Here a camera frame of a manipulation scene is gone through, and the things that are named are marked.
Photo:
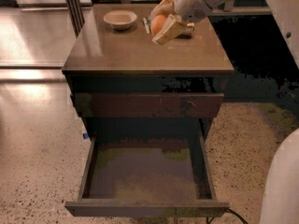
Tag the white paper bowl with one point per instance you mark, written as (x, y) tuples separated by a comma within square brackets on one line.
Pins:
[(120, 19)]

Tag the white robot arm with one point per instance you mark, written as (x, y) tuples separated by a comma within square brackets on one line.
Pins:
[(280, 203)]

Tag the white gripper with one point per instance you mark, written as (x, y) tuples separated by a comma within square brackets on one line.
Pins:
[(189, 4)]

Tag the blue tape piece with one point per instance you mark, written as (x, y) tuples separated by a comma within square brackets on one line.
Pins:
[(85, 136)]

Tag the closed top drawer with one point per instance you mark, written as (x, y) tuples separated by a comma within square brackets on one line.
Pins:
[(147, 105)]

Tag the dark brown drawer cabinet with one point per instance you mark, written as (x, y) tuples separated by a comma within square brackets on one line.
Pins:
[(111, 61)]

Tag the green chip bag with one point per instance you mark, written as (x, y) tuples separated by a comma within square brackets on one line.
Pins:
[(147, 24)]

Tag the orange fruit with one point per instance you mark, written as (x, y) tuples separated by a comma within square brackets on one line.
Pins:
[(157, 24)]

